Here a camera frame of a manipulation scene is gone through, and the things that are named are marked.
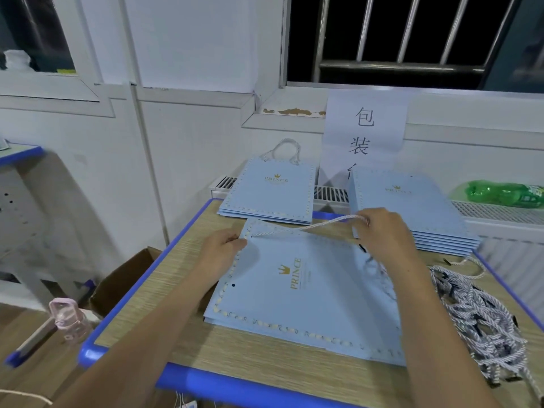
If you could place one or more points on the metal window grille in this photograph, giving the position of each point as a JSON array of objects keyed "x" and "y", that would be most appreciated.
[{"x": 399, "y": 66}]

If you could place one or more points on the person's left hand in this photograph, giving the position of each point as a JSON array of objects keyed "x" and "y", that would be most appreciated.
[{"x": 219, "y": 252}]

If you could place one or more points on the small white container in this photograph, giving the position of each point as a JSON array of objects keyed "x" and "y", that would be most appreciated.
[{"x": 19, "y": 62}]

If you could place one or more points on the pink water bottle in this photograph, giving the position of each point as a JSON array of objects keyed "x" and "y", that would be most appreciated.
[{"x": 70, "y": 323}]

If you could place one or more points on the white paper sign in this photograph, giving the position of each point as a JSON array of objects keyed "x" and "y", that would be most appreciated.
[{"x": 364, "y": 123}]

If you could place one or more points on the person's right hand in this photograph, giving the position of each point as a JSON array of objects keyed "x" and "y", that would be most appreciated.
[{"x": 387, "y": 238}]

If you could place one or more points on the person's right forearm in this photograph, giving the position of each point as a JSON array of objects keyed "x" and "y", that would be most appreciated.
[{"x": 442, "y": 344}]

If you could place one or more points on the grey metal desk blue edge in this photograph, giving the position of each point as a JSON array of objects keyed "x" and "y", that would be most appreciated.
[{"x": 25, "y": 225}]

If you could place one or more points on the white framed window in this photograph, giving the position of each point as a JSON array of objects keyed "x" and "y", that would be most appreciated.
[{"x": 42, "y": 38}]

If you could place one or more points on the person's left forearm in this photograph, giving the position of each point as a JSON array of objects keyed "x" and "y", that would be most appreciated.
[{"x": 127, "y": 352}]

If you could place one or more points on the stack of finished bags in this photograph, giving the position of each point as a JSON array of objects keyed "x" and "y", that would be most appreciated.
[{"x": 297, "y": 293}]

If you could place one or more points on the brown cardboard box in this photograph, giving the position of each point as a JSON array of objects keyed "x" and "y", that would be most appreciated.
[{"x": 123, "y": 280}]

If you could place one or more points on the green plastic bottle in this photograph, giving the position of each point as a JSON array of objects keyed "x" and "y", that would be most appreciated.
[{"x": 506, "y": 193}]

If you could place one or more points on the stack of blue paper bags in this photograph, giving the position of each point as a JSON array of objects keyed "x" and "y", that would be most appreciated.
[{"x": 425, "y": 208}]

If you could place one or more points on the blue-edged wooden desk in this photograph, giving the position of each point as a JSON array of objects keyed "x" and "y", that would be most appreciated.
[{"x": 195, "y": 335}]

